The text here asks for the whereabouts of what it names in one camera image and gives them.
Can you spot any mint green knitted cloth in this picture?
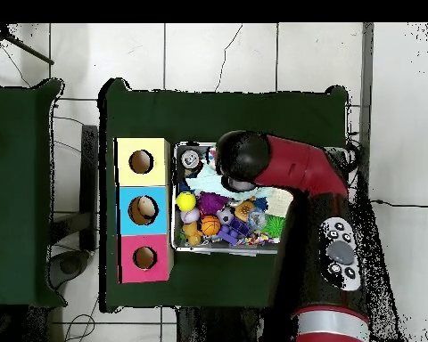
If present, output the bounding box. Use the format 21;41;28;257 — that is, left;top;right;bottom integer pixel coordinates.
187;165;233;193

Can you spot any wooden box with three holes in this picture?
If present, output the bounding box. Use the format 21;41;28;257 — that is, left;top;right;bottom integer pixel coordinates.
113;137;174;284

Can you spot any purple spiky ball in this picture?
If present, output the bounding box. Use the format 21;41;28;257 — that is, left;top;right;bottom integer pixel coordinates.
198;191;228;216

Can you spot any yellow smiley face ball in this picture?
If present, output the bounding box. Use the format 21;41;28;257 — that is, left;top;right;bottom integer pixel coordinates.
176;191;197;213

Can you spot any orange toy basketball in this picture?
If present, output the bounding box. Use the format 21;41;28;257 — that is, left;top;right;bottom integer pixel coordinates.
199;215;222;237

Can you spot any silver drink can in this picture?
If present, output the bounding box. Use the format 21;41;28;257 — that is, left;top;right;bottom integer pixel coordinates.
180;149;201;170

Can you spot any white ball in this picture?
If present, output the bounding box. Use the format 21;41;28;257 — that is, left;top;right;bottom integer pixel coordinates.
137;197;158;218

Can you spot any green spiky ball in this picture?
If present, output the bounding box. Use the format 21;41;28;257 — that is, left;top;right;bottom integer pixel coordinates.
263;216;287;239

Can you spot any green cloth side table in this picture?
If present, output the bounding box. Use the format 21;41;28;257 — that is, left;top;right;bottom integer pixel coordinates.
0;79;65;309

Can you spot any shallow wire mesh bin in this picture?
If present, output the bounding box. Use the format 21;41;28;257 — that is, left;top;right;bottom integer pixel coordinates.
170;142;293;256

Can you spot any black cable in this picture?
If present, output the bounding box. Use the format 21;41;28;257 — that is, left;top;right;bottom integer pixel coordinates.
370;199;428;210

